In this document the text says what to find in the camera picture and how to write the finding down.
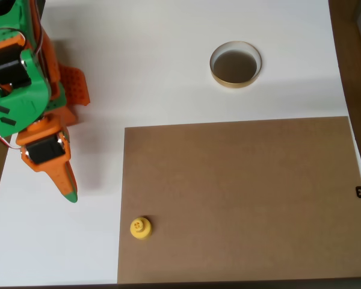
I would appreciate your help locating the small yellow plastic piece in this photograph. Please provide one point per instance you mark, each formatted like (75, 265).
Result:
(140, 231)

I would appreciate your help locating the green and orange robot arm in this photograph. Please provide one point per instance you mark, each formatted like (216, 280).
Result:
(18, 99)

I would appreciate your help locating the round gold-rimmed bowl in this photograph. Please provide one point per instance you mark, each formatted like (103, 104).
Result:
(228, 84)

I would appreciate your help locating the white base board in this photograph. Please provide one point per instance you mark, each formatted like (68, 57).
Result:
(168, 90)

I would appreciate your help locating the brown fibreboard panel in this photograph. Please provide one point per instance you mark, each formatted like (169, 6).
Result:
(234, 198)

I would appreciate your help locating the small black clip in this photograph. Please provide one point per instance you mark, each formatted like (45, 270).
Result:
(360, 192)

